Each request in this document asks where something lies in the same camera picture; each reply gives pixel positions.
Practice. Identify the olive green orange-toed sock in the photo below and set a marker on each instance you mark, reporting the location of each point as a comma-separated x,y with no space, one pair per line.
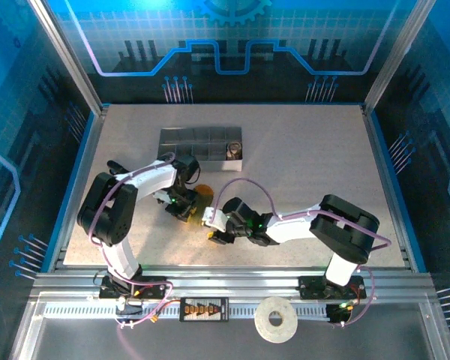
202,195

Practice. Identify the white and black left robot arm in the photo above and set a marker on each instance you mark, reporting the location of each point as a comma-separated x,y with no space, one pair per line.
153,180

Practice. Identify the grey divided organizer box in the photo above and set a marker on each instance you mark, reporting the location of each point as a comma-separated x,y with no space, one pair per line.
195,148

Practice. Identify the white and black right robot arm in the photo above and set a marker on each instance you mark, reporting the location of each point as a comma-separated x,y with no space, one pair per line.
296,228

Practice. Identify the beige brown argyle sock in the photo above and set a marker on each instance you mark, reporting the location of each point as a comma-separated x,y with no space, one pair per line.
233,150

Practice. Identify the black stapler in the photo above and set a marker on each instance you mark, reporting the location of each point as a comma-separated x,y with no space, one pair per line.
114,165

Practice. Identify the black controller with green light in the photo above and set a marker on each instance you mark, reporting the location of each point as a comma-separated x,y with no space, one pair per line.
339,313

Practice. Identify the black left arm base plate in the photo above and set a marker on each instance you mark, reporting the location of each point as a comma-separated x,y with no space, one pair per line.
150,287

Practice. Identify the aluminium frame post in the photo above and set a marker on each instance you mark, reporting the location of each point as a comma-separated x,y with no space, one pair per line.
397,56
67,56

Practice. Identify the white tape roll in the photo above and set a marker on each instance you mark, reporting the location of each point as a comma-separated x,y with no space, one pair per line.
264,318

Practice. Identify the aluminium table rail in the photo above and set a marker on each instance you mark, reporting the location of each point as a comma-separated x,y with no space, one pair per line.
228,279

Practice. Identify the black connector board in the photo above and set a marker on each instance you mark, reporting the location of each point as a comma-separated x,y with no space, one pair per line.
204,309

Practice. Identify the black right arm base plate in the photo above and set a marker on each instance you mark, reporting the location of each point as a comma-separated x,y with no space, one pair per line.
315,287

